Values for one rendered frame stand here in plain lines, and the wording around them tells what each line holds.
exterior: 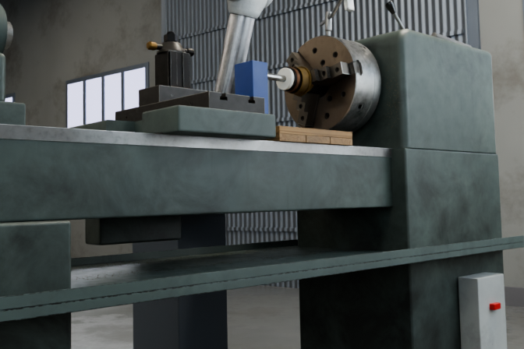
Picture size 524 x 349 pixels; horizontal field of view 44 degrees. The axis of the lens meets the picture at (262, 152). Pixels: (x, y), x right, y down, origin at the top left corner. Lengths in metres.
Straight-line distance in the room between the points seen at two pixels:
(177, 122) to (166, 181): 0.14
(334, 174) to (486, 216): 0.78
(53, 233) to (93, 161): 0.18
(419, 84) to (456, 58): 0.27
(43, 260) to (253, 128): 0.59
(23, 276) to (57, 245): 0.08
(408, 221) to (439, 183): 0.22
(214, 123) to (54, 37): 6.65
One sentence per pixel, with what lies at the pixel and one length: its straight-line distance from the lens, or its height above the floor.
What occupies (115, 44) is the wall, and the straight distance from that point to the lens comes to 7.12.
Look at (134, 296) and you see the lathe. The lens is 1.28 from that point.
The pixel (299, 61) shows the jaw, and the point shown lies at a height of 1.16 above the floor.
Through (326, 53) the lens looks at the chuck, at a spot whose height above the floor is 1.17.
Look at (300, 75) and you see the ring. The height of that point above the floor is 1.09.
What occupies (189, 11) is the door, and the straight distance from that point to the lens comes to 6.26.
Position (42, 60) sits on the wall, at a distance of 8.24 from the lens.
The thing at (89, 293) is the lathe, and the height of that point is 0.55.
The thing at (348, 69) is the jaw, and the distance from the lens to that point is 2.01.
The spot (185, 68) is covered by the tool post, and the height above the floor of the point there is 1.08.
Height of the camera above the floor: 0.71
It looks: 4 degrees up
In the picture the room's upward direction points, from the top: 1 degrees counter-clockwise
